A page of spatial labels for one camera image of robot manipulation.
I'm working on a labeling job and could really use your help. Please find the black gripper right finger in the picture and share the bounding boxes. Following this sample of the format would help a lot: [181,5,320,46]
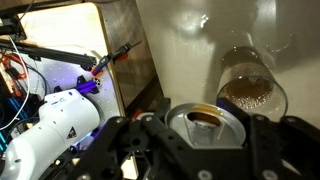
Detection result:
[216,97,320,180]

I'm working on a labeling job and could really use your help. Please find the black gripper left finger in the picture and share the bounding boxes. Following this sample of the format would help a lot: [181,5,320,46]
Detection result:
[66,97,172,180]

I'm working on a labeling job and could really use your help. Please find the orange-capped drink bottle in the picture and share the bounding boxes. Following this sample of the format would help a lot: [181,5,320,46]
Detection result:
[164,101,248,150]

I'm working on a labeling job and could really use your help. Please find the tall clear drinking glass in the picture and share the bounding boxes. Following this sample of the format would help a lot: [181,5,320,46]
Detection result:
[215,45,289,123]

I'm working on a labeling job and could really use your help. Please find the orange black screwdriver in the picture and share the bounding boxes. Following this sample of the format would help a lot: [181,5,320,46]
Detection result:
[89,55,112,78]

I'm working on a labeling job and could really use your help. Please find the black aluminium bar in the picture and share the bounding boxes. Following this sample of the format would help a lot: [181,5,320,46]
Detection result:
[0,39,98,71]

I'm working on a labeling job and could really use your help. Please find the white perforated robot table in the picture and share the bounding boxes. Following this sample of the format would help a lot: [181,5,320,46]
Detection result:
[0,1,127,144]

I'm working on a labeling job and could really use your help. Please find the white cable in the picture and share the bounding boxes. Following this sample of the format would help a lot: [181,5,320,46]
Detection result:
[0,34,31,132]

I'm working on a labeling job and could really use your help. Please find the orange cable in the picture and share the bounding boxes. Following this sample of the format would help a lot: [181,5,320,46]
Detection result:
[0,53,28,81]

